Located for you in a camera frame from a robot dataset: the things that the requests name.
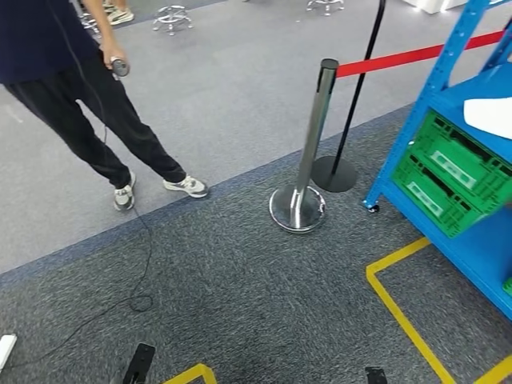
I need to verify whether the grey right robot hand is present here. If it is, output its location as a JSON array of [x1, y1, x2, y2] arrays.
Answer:
[[365, 366, 388, 384]]

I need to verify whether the blue metal shelf rack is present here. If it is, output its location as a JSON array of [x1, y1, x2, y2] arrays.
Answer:
[[362, 0, 512, 322]]

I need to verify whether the white plastic cover part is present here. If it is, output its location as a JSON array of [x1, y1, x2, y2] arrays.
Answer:
[[463, 97, 512, 142]]

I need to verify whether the yellow floor tape square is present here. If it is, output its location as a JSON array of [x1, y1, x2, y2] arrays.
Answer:
[[365, 237, 512, 384], [161, 362, 218, 384]]

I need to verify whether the chrome round base stanchion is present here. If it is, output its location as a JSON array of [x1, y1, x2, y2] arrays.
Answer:
[[269, 58, 340, 234]]

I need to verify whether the black round base stanchion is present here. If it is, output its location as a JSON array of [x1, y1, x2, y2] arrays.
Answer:
[[310, 0, 387, 194]]

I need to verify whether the red barrier belt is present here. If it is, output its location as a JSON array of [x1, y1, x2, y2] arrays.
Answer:
[[336, 30, 505, 79]]

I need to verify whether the chrome stool base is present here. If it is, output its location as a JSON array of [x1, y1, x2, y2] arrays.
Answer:
[[152, 4, 194, 37], [78, 11, 101, 35], [306, 0, 345, 17]]

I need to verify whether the grey handheld controller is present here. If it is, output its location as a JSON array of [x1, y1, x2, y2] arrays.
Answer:
[[110, 56, 131, 79]]

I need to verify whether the white power strip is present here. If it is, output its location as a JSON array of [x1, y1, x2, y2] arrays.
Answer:
[[0, 334, 18, 373]]

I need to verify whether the person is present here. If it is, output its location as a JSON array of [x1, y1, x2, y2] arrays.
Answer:
[[0, 0, 209, 213], [101, 0, 136, 26]]

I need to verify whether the black power cable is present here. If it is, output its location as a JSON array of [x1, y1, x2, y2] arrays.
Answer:
[[5, 118, 155, 370]]

